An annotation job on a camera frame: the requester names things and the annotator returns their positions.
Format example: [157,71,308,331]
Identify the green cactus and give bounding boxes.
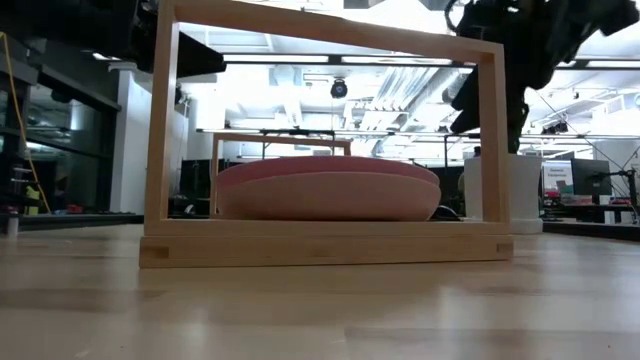
[508,94,531,155]

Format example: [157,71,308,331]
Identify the pale pink plate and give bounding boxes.
[218,171,442,223]

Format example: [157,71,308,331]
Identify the white hexagonal plant pot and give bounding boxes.
[463,153,545,235]

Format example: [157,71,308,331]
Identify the wooden slatted shelf rack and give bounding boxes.
[138,0,515,270]

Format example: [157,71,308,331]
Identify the white printed sign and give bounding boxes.
[543,159,574,192]

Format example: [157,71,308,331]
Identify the yellow cable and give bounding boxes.
[0,31,52,214]

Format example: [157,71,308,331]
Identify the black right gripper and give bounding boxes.
[444,0,604,135]

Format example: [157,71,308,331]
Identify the black office monitor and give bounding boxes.
[571,158,613,197]

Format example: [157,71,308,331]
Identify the bright pink plate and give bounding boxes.
[215,155,441,187]

